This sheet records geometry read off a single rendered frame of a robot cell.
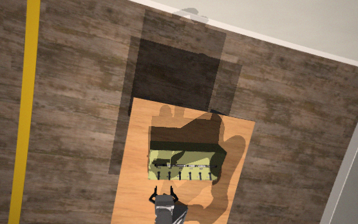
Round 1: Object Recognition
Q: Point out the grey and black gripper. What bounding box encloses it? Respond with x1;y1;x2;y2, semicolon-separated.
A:
149;186;178;217

